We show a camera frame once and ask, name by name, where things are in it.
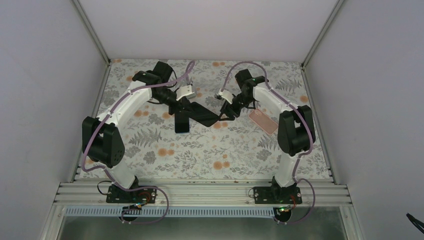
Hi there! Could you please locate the black smartphone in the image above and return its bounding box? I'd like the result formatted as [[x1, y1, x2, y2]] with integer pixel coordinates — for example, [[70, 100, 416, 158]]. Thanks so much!
[[174, 111, 190, 134]]

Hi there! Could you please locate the black phone-shaped object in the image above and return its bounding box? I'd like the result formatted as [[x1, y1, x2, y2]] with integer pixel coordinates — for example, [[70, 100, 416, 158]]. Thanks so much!
[[187, 102, 219, 127]]

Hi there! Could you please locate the pink phone case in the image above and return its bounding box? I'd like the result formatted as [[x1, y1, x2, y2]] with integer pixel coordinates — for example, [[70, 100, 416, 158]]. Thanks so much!
[[248, 109, 278, 135]]

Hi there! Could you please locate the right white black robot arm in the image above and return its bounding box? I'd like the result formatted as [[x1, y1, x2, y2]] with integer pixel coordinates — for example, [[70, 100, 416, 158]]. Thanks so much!
[[216, 69, 316, 204]]

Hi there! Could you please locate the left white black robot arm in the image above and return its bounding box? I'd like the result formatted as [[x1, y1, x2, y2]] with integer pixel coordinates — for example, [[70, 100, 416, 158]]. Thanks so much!
[[81, 60, 195, 203]]

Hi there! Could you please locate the floral patterned table mat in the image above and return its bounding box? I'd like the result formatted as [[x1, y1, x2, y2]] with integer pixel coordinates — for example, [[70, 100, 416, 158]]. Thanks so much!
[[80, 58, 333, 181]]

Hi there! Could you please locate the black object at edge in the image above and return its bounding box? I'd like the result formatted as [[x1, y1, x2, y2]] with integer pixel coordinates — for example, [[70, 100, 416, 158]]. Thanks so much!
[[406, 213, 424, 234]]

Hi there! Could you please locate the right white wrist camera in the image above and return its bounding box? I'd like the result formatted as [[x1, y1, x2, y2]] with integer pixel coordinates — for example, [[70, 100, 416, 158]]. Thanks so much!
[[215, 89, 234, 104]]

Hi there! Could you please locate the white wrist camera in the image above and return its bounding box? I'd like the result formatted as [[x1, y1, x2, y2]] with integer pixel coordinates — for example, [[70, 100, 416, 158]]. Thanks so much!
[[175, 84, 197, 101], [215, 89, 234, 104]]

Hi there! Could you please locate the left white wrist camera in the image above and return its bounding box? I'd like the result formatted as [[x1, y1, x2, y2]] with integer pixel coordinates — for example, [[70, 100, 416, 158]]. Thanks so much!
[[175, 84, 197, 101]]

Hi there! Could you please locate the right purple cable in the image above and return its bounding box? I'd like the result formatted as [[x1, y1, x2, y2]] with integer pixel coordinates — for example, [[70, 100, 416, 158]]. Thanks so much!
[[220, 61, 317, 226]]

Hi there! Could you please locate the purple cable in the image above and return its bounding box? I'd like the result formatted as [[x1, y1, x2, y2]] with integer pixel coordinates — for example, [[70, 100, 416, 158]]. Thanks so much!
[[81, 60, 196, 226], [220, 61, 317, 226]]

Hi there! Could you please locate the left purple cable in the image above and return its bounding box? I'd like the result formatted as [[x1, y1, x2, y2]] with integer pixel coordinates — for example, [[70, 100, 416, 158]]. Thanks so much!
[[81, 60, 196, 226]]

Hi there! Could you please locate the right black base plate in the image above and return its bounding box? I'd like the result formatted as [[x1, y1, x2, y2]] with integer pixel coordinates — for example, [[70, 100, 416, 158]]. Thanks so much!
[[253, 184, 303, 205]]

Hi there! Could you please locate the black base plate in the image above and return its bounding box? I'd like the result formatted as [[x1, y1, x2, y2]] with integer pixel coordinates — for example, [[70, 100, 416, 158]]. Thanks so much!
[[105, 185, 157, 204], [253, 184, 303, 205]]

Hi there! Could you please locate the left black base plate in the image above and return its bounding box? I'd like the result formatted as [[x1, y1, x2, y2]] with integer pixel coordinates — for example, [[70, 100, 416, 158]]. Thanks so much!
[[105, 185, 157, 204]]

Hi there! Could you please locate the aluminium rail frame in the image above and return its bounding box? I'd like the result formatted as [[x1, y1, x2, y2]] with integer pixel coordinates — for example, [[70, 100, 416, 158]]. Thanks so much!
[[53, 178, 353, 207]]

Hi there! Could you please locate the slotted cable duct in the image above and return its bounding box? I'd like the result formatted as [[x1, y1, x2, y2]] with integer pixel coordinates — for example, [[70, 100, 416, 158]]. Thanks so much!
[[64, 206, 275, 218]]

